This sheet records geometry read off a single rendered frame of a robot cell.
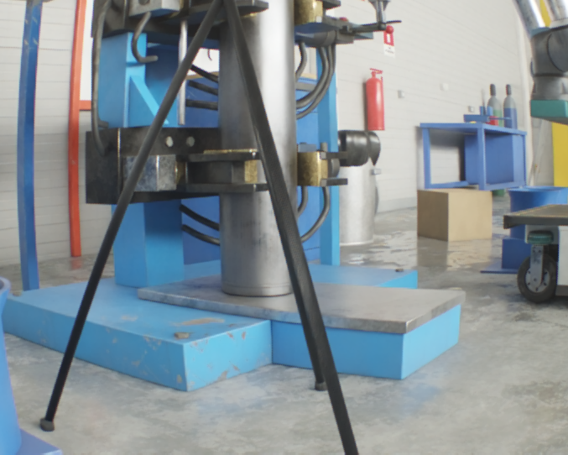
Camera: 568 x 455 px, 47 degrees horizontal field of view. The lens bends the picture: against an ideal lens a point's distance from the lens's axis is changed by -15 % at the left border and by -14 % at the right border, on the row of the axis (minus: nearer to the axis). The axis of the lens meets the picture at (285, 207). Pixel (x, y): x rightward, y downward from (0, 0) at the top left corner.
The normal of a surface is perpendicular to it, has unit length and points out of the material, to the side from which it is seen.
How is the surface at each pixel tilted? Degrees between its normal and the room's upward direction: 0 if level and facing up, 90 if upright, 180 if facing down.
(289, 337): 90
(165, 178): 90
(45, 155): 90
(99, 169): 90
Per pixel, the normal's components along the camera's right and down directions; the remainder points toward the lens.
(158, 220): 0.83, 0.03
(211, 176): -0.56, 0.07
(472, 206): 0.29, 0.06
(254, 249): -0.04, 0.07
